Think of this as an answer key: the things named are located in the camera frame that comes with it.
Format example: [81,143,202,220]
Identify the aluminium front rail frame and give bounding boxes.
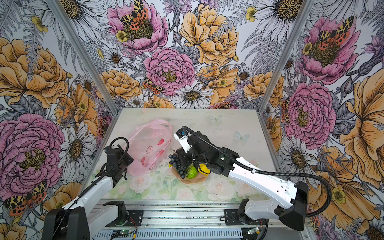
[91,199,309,240]

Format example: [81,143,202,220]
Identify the bright green bumpy fruit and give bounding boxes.
[185,165,198,179]

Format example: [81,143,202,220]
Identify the right aluminium corner post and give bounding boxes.
[258,0,318,115]

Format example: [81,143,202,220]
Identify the pink scalloped bowl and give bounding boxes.
[171,165,208,185]

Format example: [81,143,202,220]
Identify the aluminium corner post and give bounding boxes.
[258,0,318,115]
[47,1,119,116]

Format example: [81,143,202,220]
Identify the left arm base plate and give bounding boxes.
[107,210,144,227]

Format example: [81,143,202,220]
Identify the green circuit board right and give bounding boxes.
[242,227,261,236]

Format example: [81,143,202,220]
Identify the green circuit board left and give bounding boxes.
[111,229,138,240]

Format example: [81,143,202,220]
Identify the yellow lemon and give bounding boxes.
[198,164,211,176]

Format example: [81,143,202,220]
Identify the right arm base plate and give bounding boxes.
[220,209,266,226]

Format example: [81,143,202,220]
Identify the green circuit board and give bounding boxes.
[242,227,261,236]
[111,229,138,240]

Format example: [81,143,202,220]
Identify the pink plastic bag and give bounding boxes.
[128,119,173,176]

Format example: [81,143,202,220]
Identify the left aluminium corner post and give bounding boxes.
[47,1,119,116]

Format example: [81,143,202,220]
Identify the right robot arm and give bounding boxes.
[174,126,309,231]

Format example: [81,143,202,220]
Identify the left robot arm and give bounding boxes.
[42,147,133,240]

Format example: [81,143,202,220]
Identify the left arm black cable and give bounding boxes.
[77,137,130,196]

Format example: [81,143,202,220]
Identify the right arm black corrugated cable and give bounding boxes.
[181,125,333,240]

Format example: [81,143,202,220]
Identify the dark grape bunch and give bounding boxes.
[168,154,187,179]

